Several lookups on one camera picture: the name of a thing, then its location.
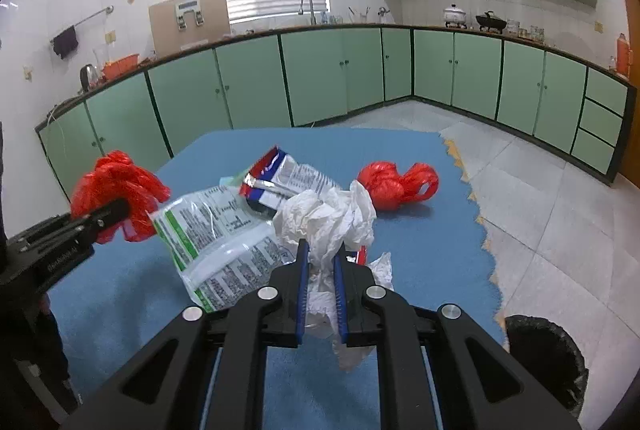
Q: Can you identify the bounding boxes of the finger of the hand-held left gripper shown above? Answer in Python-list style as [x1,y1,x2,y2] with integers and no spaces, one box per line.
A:
[70,198,130,243]

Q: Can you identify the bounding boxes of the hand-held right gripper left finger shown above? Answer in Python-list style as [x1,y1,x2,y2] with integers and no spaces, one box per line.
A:
[60,239,311,430]

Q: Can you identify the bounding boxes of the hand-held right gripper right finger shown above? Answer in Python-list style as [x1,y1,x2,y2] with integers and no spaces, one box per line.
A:
[332,252,583,430]

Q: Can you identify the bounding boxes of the red plastic bag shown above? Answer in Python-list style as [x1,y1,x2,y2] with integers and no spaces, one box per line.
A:
[356,161,440,211]
[70,151,172,245]

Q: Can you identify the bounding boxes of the white paper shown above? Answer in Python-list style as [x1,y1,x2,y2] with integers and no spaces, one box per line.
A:
[272,180,394,371]

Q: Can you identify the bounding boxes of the bin with black bag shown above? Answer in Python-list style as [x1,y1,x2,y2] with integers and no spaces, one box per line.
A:
[502,315,590,413]

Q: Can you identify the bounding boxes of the person's left forearm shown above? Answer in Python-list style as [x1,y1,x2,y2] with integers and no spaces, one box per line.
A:
[0,295,81,430]

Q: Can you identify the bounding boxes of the blue scalloped table mat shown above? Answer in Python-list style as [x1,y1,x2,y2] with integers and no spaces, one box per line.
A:
[47,127,503,430]

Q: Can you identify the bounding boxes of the green and white packet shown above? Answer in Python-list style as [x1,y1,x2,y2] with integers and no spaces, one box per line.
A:
[151,187,296,313]

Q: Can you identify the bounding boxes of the red blue white packet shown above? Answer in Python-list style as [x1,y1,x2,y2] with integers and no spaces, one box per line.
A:
[239,146,343,213]

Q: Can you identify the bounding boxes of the metal kettle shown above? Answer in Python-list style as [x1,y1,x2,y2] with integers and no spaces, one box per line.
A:
[79,64,100,91]

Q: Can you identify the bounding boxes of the orange basket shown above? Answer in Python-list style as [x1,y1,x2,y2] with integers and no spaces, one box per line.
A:
[101,54,141,80]

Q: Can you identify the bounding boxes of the dark towel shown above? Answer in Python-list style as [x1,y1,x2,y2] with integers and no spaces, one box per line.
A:
[52,26,80,59]

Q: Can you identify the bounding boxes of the green base cabinets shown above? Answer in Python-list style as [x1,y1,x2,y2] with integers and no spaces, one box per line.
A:
[35,24,636,201]

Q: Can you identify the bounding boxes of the white pot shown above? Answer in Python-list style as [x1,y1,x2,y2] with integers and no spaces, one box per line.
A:
[442,4,468,28]

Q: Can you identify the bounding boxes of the black wok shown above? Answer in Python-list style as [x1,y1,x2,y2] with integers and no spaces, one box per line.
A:
[475,11,507,33]

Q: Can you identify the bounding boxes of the row of glass jars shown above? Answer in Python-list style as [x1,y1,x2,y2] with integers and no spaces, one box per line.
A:
[505,20,546,41]

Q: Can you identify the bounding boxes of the red thermos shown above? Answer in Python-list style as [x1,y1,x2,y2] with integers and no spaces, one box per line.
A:
[616,33,630,78]

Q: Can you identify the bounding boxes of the brown wooden door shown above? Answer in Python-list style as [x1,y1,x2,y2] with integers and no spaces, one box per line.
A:
[616,0,640,188]

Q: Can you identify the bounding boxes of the metal towel rail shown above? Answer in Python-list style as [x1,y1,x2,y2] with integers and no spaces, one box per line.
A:
[50,6,115,43]

